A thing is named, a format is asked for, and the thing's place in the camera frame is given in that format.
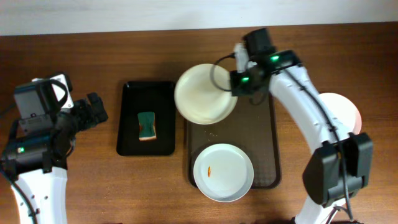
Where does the white plate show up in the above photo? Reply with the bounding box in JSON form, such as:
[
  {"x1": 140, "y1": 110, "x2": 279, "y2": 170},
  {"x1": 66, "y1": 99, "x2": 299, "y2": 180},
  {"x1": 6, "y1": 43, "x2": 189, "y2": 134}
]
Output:
[
  {"x1": 174, "y1": 63, "x2": 238, "y2": 125},
  {"x1": 319, "y1": 93, "x2": 362, "y2": 134}
]

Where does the green and yellow sponge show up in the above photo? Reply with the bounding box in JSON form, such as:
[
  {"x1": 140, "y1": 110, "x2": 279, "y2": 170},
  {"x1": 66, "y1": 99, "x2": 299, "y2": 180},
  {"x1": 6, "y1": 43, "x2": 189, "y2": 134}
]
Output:
[{"x1": 137, "y1": 111, "x2": 157, "y2": 141}]

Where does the white plate top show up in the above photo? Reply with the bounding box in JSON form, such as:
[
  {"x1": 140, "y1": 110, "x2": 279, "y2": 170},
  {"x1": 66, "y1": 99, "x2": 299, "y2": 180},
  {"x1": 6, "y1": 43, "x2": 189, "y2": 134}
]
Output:
[{"x1": 319, "y1": 93, "x2": 362, "y2": 134}]

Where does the pale blue plate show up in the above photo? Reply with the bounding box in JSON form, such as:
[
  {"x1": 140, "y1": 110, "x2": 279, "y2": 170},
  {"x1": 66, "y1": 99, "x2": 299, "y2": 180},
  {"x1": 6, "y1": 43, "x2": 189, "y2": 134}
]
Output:
[{"x1": 193, "y1": 144, "x2": 254, "y2": 203}]

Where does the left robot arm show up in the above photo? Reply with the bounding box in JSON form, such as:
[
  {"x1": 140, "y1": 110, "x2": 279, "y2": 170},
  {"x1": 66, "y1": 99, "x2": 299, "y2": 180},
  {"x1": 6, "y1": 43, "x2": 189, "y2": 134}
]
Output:
[{"x1": 1, "y1": 93, "x2": 108, "y2": 223}]

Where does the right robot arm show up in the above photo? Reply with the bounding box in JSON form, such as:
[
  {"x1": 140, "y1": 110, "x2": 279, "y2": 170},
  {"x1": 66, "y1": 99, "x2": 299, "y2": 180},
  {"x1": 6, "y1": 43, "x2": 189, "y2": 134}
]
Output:
[{"x1": 231, "y1": 50, "x2": 373, "y2": 223}]

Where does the brown serving tray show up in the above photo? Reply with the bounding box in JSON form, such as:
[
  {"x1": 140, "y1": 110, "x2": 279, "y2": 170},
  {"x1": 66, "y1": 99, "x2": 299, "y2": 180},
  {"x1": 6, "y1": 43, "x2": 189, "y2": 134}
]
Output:
[{"x1": 185, "y1": 95, "x2": 282, "y2": 189}]

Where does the black rectangular tray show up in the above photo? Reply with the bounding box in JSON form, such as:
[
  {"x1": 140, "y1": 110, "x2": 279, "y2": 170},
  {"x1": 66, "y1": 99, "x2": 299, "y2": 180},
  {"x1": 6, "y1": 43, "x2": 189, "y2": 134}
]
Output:
[{"x1": 116, "y1": 81, "x2": 176, "y2": 156}]

